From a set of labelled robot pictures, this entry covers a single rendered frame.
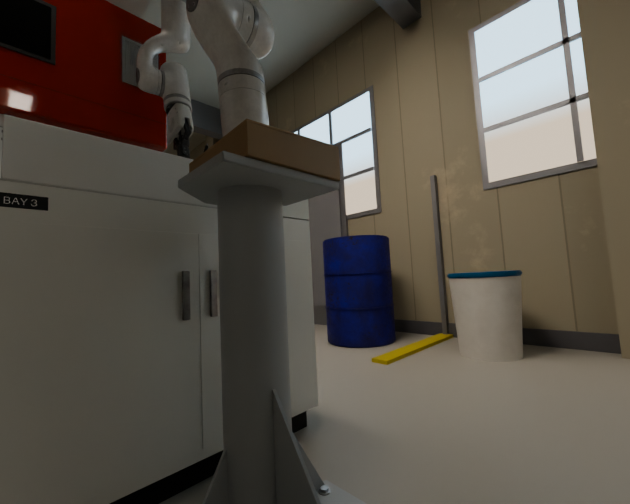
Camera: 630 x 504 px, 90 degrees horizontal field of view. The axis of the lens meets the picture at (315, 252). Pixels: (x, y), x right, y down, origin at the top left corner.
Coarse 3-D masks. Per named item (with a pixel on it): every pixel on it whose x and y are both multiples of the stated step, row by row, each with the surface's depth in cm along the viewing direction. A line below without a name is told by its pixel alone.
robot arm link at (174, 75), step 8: (168, 64) 101; (176, 64) 102; (168, 72) 100; (176, 72) 101; (184, 72) 103; (168, 80) 99; (176, 80) 100; (184, 80) 102; (168, 88) 99; (176, 88) 99; (184, 88) 101; (160, 96) 102
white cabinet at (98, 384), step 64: (0, 192) 65; (64, 192) 72; (0, 256) 64; (64, 256) 71; (128, 256) 80; (192, 256) 92; (0, 320) 63; (64, 320) 70; (128, 320) 79; (192, 320) 91; (0, 384) 62; (64, 384) 69; (128, 384) 78; (192, 384) 89; (0, 448) 61; (64, 448) 68; (128, 448) 76; (192, 448) 87
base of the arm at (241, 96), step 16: (224, 80) 76; (240, 80) 75; (256, 80) 77; (224, 96) 76; (240, 96) 75; (256, 96) 76; (224, 112) 76; (240, 112) 74; (256, 112) 76; (224, 128) 76
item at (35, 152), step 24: (24, 120) 69; (24, 144) 68; (48, 144) 71; (72, 144) 74; (96, 144) 78; (120, 144) 82; (24, 168) 68; (48, 168) 71; (72, 168) 74; (96, 168) 77; (120, 168) 81; (144, 168) 85; (168, 168) 90; (120, 192) 81; (144, 192) 85; (168, 192) 89
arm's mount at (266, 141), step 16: (240, 128) 62; (256, 128) 62; (272, 128) 64; (224, 144) 66; (240, 144) 62; (256, 144) 61; (272, 144) 64; (288, 144) 67; (304, 144) 70; (320, 144) 74; (272, 160) 64; (288, 160) 67; (304, 160) 70; (320, 160) 74; (336, 160) 78; (320, 176) 74; (336, 176) 77
